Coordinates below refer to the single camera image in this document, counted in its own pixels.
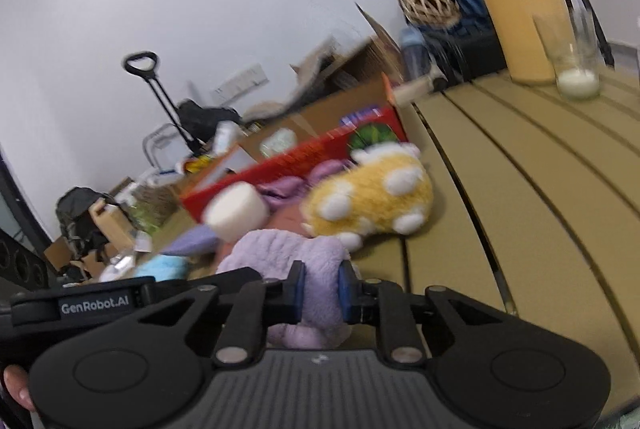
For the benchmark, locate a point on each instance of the shiny plastic packet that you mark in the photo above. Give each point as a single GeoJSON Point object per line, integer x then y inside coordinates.
{"type": "Point", "coordinates": [279, 143]}

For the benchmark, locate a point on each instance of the pink satin cloth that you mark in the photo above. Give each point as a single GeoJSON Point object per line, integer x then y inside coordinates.
{"type": "Point", "coordinates": [290, 186]}

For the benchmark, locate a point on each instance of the white round container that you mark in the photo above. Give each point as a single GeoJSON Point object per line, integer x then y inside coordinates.
{"type": "Point", "coordinates": [236, 211]}

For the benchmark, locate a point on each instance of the open brown cardboard box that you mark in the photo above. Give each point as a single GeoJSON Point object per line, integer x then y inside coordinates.
{"type": "Point", "coordinates": [350, 59]}

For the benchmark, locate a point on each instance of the lavender knit cloth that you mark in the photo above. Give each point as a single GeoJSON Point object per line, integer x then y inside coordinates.
{"type": "Point", "coordinates": [192, 241]}

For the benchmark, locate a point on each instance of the grey water bottle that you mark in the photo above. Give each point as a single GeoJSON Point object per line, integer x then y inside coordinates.
{"type": "Point", "coordinates": [415, 54]}

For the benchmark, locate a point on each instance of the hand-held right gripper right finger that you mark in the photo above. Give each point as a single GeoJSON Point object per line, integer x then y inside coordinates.
{"type": "Point", "coordinates": [345, 294]}

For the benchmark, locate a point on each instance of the black bag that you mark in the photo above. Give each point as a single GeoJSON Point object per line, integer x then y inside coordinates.
{"type": "Point", "coordinates": [207, 119]}

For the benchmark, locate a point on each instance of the light blue fluffy cloth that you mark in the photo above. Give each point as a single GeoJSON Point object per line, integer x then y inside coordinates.
{"type": "Point", "coordinates": [162, 268]}

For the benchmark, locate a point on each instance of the person's left hand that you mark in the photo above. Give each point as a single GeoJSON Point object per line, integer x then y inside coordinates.
{"type": "Point", "coordinates": [17, 386]}

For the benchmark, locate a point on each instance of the black backpack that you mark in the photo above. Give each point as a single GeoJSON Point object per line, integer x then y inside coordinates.
{"type": "Point", "coordinates": [80, 214]}

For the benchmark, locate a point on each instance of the tan carton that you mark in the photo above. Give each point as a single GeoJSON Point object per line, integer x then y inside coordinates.
{"type": "Point", "coordinates": [112, 226]}

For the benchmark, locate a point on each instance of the black suitcase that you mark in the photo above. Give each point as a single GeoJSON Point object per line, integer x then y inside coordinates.
{"type": "Point", "coordinates": [470, 56]}

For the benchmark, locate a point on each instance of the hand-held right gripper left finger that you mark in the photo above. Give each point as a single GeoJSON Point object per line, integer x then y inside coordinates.
{"type": "Point", "coordinates": [298, 294]}

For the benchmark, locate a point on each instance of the lilac fluffy towel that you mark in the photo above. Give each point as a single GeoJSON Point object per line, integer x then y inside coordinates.
{"type": "Point", "coordinates": [320, 269]}

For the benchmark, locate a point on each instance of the clear glass cup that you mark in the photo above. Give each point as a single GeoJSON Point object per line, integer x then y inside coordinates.
{"type": "Point", "coordinates": [575, 64]}

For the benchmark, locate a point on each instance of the wicker ball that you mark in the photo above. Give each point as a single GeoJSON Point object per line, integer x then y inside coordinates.
{"type": "Point", "coordinates": [430, 4]}

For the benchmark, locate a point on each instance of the white wall socket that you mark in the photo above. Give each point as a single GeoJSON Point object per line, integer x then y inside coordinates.
{"type": "Point", "coordinates": [240, 81]}

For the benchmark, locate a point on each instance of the red cardboard box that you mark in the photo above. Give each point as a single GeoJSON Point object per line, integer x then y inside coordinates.
{"type": "Point", "coordinates": [305, 154]}

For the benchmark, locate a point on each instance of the yellow spotted plush toy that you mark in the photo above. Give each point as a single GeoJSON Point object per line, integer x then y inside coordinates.
{"type": "Point", "coordinates": [372, 194]}

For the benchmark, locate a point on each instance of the metal chair frame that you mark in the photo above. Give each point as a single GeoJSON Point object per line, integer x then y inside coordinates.
{"type": "Point", "coordinates": [160, 141]}

